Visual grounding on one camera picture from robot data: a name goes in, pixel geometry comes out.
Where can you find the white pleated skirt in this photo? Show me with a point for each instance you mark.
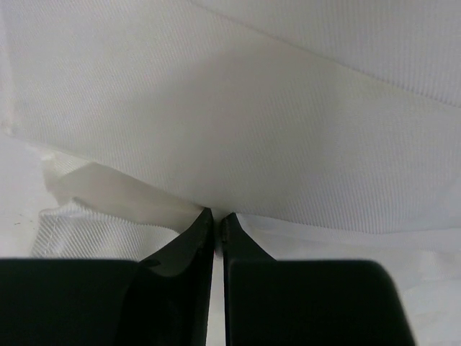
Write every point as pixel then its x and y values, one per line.
pixel 330 128

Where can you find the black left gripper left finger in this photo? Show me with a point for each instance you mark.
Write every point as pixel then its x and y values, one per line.
pixel 160 300

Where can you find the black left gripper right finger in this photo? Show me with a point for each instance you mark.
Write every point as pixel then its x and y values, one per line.
pixel 306 302

